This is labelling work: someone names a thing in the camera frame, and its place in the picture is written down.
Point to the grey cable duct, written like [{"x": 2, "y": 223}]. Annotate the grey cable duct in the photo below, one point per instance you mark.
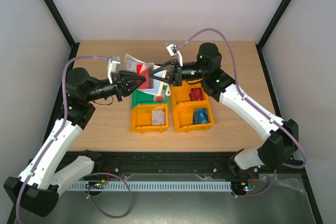
[{"x": 154, "y": 186}]

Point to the red VIP card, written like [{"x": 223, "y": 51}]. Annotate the red VIP card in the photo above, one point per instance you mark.
[{"x": 144, "y": 70}]

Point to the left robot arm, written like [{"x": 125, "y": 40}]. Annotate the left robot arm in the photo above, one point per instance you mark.
[{"x": 39, "y": 186}]

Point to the green bin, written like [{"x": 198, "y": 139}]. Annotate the green bin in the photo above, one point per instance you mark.
[{"x": 139, "y": 97}]

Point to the yellow bin middle right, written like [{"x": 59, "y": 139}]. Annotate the yellow bin middle right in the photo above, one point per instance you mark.
[{"x": 180, "y": 94}]

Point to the yellow bin front left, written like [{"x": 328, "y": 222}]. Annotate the yellow bin front left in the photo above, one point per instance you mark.
[{"x": 141, "y": 120}]

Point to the yellow bin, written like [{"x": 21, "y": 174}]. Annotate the yellow bin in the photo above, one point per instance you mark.
[
  {"x": 183, "y": 116},
  {"x": 180, "y": 94},
  {"x": 141, "y": 120}
]

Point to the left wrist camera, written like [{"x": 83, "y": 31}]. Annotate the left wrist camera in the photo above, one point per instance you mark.
[{"x": 113, "y": 66}]

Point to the black aluminium frame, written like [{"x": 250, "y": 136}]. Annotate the black aluminium frame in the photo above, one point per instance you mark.
[{"x": 173, "y": 162}]

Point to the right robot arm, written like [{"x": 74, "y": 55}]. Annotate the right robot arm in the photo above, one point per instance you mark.
[{"x": 279, "y": 136}]

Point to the yellow bin front right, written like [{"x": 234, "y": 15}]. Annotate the yellow bin front right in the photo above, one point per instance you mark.
[{"x": 183, "y": 116}]

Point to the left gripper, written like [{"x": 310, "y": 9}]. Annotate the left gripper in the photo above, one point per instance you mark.
[{"x": 120, "y": 85}]

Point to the blue card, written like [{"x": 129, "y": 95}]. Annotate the blue card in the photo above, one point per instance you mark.
[{"x": 200, "y": 116}]

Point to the red white card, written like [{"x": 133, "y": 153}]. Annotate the red white card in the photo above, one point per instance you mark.
[{"x": 159, "y": 99}]

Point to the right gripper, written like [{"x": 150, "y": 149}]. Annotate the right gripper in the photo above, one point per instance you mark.
[{"x": 177, "y": 72}]

